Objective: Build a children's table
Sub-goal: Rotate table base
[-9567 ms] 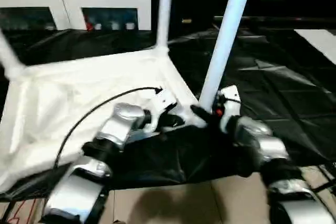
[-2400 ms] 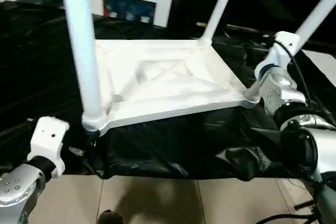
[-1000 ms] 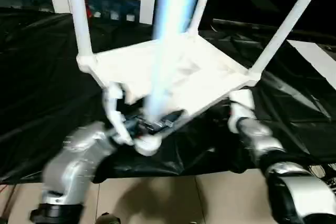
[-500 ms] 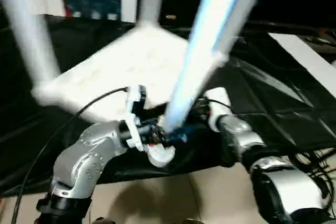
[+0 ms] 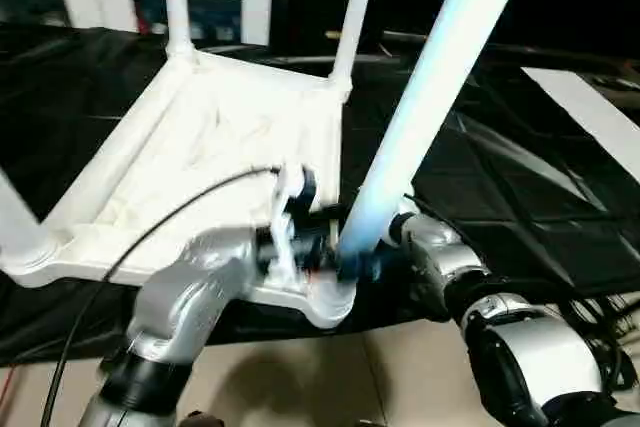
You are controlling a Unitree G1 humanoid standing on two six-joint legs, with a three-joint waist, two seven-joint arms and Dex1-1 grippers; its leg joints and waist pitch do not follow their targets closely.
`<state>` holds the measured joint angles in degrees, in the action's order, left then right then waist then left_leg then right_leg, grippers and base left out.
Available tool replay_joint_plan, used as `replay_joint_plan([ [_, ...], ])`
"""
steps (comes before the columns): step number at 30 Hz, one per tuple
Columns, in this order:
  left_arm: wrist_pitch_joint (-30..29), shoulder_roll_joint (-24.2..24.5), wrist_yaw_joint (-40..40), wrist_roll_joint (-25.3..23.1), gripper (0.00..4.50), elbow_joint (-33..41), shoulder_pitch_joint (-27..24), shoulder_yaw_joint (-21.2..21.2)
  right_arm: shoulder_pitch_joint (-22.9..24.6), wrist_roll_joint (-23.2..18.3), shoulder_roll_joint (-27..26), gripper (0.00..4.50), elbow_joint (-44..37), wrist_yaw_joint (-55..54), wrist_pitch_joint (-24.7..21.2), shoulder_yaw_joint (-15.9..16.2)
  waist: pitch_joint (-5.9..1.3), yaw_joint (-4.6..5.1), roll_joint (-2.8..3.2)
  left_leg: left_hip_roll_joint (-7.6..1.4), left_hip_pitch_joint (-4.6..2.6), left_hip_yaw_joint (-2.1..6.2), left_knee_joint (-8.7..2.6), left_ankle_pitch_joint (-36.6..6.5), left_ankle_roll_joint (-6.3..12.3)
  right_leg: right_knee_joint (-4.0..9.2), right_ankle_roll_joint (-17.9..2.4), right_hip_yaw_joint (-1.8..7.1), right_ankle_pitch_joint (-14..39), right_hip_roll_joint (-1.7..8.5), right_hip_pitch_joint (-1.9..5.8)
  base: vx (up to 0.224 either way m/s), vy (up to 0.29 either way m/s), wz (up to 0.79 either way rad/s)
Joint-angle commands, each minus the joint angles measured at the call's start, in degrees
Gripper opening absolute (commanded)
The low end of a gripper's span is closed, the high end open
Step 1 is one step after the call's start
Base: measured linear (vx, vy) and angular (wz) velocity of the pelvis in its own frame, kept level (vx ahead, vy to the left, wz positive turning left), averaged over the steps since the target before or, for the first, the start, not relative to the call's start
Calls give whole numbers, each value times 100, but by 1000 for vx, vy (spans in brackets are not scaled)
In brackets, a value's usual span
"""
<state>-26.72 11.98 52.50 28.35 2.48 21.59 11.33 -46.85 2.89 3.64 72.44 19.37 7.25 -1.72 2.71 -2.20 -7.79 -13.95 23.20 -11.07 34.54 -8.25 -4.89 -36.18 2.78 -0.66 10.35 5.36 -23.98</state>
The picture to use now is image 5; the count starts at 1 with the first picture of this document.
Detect white plastic table leg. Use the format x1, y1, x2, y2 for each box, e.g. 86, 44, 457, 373
162, 0, 197, 61
337, 0, 537, 268
0, 166, 56, 268
327, 0, 386, 98

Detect dark shoe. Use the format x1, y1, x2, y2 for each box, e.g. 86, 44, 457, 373
184, 410, 232, 427

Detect black plastic sheet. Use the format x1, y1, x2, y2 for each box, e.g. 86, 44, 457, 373
0, 21, 640, 363

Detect white flat board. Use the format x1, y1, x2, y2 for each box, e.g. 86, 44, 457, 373
521, 65, 640, 178

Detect long black pole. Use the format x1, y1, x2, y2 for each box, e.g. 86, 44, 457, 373
379, 30, 640, 56

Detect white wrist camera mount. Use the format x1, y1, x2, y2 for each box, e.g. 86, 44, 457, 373
259, 161, 319, 288
384, 194, 421, 248

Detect white plastic table top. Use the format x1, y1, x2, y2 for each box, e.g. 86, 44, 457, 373
0, 44, 359, 331

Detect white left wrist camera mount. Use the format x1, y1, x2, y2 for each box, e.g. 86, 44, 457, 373
259, 161, 319, 288

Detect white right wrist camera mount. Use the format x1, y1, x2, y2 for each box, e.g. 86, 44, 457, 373
384, 194, 421, 248

